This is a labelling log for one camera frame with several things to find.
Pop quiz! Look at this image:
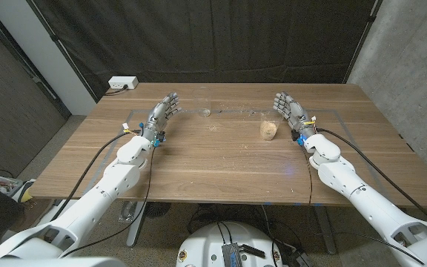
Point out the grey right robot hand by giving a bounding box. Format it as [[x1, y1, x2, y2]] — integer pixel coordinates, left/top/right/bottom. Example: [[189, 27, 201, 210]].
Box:
[[272, 91, 317, 140]]

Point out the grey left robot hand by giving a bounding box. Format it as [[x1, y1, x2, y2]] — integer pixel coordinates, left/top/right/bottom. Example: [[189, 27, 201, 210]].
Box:
[[141, 91, 182, 144]]

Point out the larger clear plastic cup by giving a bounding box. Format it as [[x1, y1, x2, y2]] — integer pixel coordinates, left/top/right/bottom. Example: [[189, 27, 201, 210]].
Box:
[[259, 109, 282, 142]]

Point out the brown sugar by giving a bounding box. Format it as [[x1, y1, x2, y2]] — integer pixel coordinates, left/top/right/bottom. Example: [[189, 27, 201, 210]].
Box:
[[259, 120, 278, 142]]

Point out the smaller clear plastic cup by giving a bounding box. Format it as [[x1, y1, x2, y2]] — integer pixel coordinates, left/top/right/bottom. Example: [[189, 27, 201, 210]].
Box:
[[192, 86, 212, 118]]

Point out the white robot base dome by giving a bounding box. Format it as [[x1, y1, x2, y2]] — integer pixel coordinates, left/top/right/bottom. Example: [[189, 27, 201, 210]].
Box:
[[175, 221, 284, 267]]

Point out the white power strip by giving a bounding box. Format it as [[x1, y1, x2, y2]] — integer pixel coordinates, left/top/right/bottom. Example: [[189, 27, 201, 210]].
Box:
[[107, 76, 139, 90]]

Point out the grey tape outline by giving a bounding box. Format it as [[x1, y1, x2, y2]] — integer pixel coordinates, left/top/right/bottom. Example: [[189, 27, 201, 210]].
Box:
[[83, 108, 396, 197]]

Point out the black backdrop curtain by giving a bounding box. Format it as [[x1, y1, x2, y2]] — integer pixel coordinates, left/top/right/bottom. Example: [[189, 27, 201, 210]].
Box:
[[26, 0, 383, 101]]

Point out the black round floor object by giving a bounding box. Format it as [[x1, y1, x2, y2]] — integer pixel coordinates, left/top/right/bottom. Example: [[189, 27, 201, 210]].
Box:
[[143, 202, 172, 219]]

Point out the black backdrop stand pole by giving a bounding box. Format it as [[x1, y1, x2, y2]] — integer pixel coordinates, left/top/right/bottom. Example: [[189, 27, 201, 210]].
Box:
[[25, 0, 100, 104], [342, 0, 384, 85]]

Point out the grey table leg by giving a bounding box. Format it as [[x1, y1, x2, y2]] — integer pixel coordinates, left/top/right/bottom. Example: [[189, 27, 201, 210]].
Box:
[[313, 205, 337, 255], [126, 201, 148, 248]]

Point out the black flat plate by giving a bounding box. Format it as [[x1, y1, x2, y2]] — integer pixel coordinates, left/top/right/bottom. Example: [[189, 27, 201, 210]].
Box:
[[239, 244, 266, 260]]

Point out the yellow and black object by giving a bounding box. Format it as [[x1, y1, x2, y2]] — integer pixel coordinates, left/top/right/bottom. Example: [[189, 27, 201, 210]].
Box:
[[16, 179, 36, 204]]

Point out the dark brown door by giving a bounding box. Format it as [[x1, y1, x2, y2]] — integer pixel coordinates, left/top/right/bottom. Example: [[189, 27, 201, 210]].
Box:
[[0, 7, 72, 179]]

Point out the grey finned electronics box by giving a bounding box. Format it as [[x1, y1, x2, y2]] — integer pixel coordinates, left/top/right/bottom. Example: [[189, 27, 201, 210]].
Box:
[[221, 243, 243, 267]]

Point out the black power strip cable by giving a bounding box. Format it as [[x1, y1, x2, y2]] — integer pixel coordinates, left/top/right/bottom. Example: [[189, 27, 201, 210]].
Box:
[[104, 85, 129, 96]]

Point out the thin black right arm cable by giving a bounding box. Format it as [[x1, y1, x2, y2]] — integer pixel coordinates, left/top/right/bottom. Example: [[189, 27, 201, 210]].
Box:
[[301, 145, 314, 205]]

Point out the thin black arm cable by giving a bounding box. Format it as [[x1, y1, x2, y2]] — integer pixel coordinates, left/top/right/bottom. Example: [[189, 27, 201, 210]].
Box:
[[301, 145, 314, 205], [60, 146, 157, 257]]

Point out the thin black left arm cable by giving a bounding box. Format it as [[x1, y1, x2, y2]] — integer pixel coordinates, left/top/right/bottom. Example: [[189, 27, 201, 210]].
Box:
[[60, 146, 157, 257]]

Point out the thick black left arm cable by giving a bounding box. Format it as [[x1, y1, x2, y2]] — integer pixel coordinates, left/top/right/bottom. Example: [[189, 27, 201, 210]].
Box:
[[50, 129, 142, 222]]

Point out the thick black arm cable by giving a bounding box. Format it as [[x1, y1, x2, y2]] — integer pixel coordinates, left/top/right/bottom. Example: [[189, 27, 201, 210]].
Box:
[[315, 128, 427, 226], [50, 129, 142, 222]]

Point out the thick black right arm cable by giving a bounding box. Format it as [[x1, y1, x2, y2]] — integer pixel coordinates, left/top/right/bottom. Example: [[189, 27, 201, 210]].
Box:
[[315, 128, 427, 226]]

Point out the black floor cable bundle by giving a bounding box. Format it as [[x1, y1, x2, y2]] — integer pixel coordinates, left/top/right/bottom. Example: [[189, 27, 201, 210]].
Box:
[[186, 202, 270, 235]]

